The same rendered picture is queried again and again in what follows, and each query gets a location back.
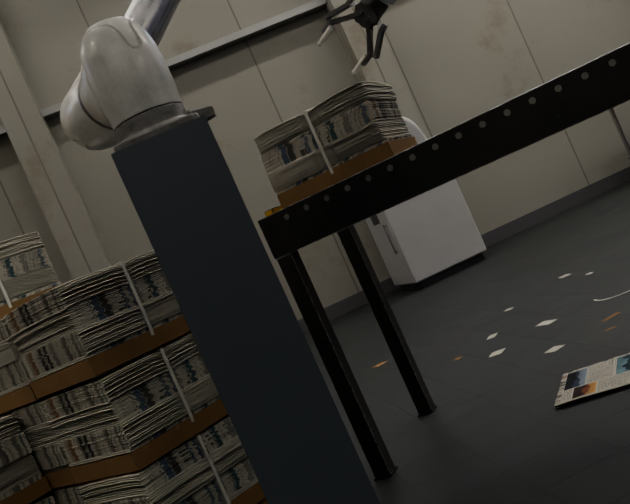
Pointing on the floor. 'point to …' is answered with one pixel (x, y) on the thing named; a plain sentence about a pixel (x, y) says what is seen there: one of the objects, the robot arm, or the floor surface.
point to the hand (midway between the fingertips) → (338, 56)
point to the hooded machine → (427, 234)
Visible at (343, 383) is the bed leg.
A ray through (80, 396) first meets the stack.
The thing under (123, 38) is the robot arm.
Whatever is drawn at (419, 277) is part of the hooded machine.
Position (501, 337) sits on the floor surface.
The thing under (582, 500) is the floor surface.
